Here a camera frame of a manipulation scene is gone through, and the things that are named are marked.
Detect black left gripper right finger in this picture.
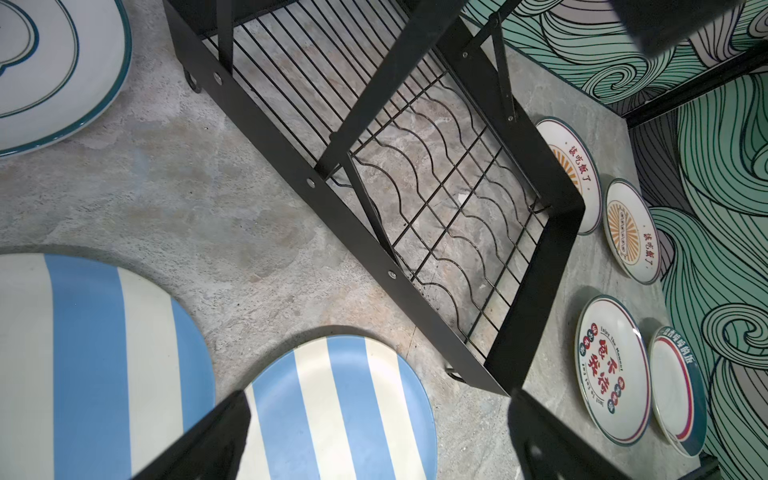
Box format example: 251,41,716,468
508,389,627,479

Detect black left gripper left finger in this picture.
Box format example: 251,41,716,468
134,390,251,479

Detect blue striped plate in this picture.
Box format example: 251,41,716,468
238,335,438,479
1,253,216,479

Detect black dish rack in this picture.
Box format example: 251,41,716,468
164,1,585,395

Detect white plate red characters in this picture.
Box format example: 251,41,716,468
574,295,652,446

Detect white plate teal red rim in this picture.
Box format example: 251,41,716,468
649,326,708,458

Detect right sunburst pattern plate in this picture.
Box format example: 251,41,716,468
603,178,661,285

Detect sunburst pattern plate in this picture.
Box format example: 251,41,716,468
603,178,661,285
536,117,603,236

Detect left sunburst pattern plate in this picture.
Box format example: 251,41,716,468
536,117,603,236

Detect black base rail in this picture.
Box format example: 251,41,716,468
679,452,723,480

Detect white plate green ring motif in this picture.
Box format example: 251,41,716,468
1,1,133,158

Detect black corner frame post right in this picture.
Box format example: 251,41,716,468
624,38,767,129

